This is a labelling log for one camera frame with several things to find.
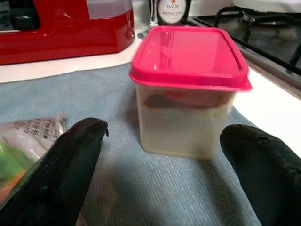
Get pink-lidded plastic container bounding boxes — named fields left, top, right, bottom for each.
left=128, top=25, right=253, bottom=161

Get dark liqueur bottle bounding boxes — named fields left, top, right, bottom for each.
left=156, top=0, right=191, bottom=26

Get blue-grey cloth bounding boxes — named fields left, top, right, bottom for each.
left=0, top=63, right=264, bottom=226

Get black pan support grate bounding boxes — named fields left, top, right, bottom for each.
left=289, top=43, right=301, bottom=71
left=215, top=6, right=301, bottom=42

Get red coffee machine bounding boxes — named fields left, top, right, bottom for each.
left=0, top=0, right=136, bottom=66

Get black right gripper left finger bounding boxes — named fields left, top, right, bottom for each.
left=0, top=117, right=109, bottom=226

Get steel gas hob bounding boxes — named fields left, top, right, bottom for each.
left=187, top=6, right=301, bottom=99

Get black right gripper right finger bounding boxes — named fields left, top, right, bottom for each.
left=220, top=124, right=301, bottom=226

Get frozen vegetable packet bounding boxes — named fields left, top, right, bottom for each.
left=0, top=112, right=69, bottom=203

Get clear wine glass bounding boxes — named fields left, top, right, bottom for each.
left=137, top=0, right=160, bottom=38

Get white long-handled saucepan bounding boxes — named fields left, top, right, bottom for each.
left=231, top=0, right=301, bottom=14

